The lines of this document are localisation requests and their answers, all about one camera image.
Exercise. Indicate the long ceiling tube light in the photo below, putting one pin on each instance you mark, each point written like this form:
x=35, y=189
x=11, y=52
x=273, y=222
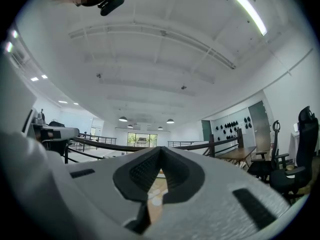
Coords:
x=250, y=11

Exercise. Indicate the black mesh office chair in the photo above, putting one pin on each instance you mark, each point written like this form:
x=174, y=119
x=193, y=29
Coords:
x=306, y=144

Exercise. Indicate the black swivel chair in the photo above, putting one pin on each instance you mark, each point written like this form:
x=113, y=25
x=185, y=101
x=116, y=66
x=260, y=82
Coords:
x=57, y=124

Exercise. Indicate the dark curved stair railing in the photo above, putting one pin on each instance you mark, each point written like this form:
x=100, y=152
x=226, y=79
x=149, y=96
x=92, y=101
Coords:
x=240, y=139

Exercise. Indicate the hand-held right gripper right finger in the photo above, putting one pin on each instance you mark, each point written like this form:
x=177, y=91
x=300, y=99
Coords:
x=212, y=196

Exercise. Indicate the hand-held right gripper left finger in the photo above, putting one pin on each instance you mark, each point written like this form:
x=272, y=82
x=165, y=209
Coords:
x=100, y=184

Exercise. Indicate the small ceiling sensor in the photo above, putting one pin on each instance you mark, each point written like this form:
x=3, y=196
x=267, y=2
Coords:
x=184, y=86
x=99, y=75

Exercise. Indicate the black head-mounted camera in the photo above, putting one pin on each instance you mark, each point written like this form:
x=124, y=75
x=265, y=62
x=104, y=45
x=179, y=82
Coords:
x=112, y=5

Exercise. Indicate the grey frosted door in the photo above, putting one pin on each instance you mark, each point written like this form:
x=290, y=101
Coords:
x=260, y=124

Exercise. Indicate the narrow dark green door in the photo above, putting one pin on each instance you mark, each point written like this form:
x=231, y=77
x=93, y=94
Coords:
x=206, y=130

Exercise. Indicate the wooden table with metal legs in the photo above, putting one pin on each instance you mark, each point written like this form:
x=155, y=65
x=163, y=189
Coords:
x=237, y=152

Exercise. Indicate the group of black wall-hung caps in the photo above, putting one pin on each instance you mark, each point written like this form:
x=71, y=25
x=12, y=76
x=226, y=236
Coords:
x=228, y=124

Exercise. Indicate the glass entrance door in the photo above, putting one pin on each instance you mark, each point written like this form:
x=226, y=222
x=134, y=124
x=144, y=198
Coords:
x=142, y=139

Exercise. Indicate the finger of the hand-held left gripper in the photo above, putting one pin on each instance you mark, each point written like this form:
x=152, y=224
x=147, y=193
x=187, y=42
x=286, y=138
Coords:
x=57, y=130

